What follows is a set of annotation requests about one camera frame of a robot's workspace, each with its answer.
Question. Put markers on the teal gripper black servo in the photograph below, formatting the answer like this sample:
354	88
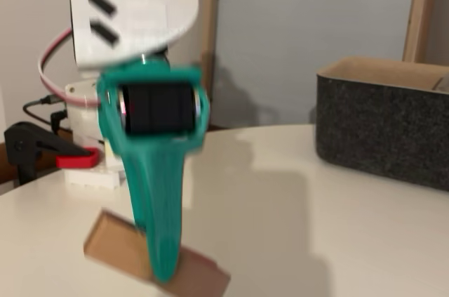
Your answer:
158	107

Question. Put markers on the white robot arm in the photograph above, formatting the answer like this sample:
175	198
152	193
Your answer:
140	19

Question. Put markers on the dark grey felt basket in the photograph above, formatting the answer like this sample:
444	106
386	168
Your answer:
368	128

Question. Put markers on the black clamp with red pad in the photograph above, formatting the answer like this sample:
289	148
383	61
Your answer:
24	142

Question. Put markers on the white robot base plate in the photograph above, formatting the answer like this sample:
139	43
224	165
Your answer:
87	179

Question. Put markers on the wooden shelf post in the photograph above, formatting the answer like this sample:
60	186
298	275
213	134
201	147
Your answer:
421	12
212	30

